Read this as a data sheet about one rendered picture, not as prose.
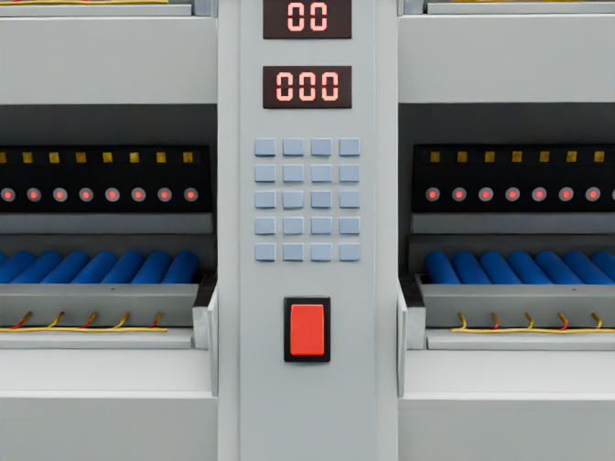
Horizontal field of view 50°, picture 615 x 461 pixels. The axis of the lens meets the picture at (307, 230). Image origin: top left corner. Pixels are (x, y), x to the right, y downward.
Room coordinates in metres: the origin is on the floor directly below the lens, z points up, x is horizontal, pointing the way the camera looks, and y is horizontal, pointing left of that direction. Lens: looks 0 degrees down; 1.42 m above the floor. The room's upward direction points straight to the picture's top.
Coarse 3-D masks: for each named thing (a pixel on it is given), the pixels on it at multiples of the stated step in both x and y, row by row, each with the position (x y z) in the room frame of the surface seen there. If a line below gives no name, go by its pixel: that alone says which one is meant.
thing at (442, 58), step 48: (432, 0) 0.41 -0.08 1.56; (480, 0) 0.39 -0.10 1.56; (528, 0) 0.39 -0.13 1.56; (576, 0) 0.39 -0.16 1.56; (432, 48) 0.35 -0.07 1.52; (480, 48) 0.35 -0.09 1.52; (528, 48) 0.35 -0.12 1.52; (576, 48) 0.35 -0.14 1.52; (432, 96) 0.36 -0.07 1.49; (480, 96) 0.36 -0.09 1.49; (528, 96) 0.36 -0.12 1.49; (576, 96) 0.35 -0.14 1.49
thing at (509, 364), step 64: (448, 192) 0.51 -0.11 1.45; (512, 192) 0.51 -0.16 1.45; (576, 192) 0.51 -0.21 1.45; (448, 256) 0.50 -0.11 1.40; (512, 256) 0.49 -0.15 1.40; (576, 256) 0.48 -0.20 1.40; (448, 320) 0.41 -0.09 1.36; (512, 320) 0.41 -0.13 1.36; (576, 320) 0.41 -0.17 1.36; (448, 384) 0.35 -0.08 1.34; (512, 384) 0.35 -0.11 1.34; (576, 384) 0.35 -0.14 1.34; (448, 448) 0.35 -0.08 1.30; (512, 448) 0.35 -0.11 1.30; (576, 448) 0.35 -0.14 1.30
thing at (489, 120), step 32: (0, 128) 0.55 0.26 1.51; (32, 128) 0.55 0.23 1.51; (64, 128) 0.55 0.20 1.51; (96, 128) 0.55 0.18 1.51; (128, 128) 0.55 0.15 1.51; (160, 128) 0.55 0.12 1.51; (192, 128) 0.55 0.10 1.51; (416, 128) 0.54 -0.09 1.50; (448, 128) 0.54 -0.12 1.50; (480, 128) 0.54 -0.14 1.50; (512, 128) 0.54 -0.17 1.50; (544, 128) 0.54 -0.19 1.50; (576, 128) 0.54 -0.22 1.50; (608, 128) 0.54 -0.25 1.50
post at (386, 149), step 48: (384, 0) 0.34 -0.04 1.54; (384, 48) 0.34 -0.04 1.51; (384, 96) 0.34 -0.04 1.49; (384, 144) 0.34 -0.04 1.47; (384, 192) 0.34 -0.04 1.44; (384, 240) 0.34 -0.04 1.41; (384, 288) 0.34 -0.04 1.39; (384, 336) 0.34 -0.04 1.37; (384, 384) 0.34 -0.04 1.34; (384, 432) 0.34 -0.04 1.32
